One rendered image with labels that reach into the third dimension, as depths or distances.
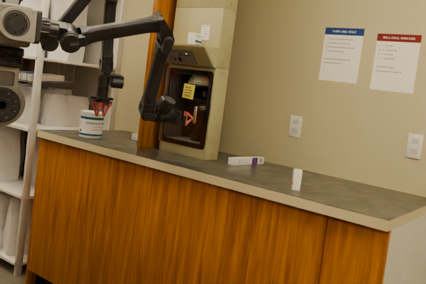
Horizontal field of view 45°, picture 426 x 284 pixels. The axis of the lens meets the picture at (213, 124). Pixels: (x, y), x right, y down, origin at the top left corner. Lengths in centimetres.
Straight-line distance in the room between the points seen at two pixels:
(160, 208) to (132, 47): 149
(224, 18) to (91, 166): 104
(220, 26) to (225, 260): 113
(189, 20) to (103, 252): 128
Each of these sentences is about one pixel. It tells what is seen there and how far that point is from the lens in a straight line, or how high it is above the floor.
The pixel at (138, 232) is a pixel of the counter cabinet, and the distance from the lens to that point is 259.
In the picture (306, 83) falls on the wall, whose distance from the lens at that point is 281.
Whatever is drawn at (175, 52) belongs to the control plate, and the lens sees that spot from 267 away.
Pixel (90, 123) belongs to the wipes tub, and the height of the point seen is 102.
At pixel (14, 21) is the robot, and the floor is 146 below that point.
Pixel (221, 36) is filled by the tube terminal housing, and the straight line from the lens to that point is 261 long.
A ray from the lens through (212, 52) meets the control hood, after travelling 256.
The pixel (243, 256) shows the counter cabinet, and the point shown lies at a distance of 221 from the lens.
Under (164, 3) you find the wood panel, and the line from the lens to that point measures 283.
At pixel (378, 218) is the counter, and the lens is 189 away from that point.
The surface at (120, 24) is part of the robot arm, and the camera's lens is 208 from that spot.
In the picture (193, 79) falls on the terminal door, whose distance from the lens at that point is 266.
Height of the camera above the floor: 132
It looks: 4 degrees down
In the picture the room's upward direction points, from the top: 7 degrees clockwise
